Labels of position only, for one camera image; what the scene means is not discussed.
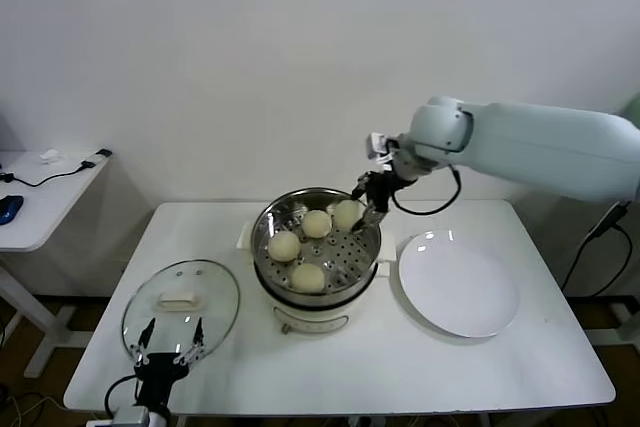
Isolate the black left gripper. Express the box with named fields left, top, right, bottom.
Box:
left=128, top=317, right=206, bottom=409

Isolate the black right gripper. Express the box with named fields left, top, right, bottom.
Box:
left=350, top=171, right=401, bottom=233

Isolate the white steamed baozi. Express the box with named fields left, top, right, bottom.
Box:
left=332, top=200, right=362, bottom=231
left=268, top=232, right=302, bottom=265
left=301, top=209, right=334, bottom=240
left=289, top=262, right=326, bottom=295

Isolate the glass lid with white handle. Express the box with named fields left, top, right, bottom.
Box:
left=121, top=259, right=241, bottom=371

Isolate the stainless steel steamer basket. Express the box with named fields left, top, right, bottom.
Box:
left=234, top=187, right=396, bottom=301

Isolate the white round plate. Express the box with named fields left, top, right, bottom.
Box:
left=397, top=229, right=521, bottom=339

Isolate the white side desk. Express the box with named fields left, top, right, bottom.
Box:
left=0, top=149, right=114, bottom=379

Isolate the blue computer mouse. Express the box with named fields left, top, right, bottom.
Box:
left=0, top=195, right=25, bottom=227

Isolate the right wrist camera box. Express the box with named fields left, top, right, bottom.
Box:
left=366, top=132, right=396, bottom=161

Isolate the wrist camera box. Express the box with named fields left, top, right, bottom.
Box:
left=112, top=407, right=151, bottom=427
left=366, top=132, right=396, bottom=161

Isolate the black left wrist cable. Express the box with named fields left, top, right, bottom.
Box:
left=103, top=375, right=139, bottom=414

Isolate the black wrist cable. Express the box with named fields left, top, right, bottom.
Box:
left=103, top=375, right=139, bottom=414
left=392, top=165, right=462, bottom=216

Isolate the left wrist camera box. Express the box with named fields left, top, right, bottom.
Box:
left=112, top=407, right=151, bottom=427

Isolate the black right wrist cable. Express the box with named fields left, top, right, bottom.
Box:
left=392, top=165, right=462, bottom=216

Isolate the thin black desk cable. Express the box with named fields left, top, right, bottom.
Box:
left=0, top=160, right=99, bottom=189

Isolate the black power cable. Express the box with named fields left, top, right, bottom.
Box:
left=559, top=224, right=632, bottom=296

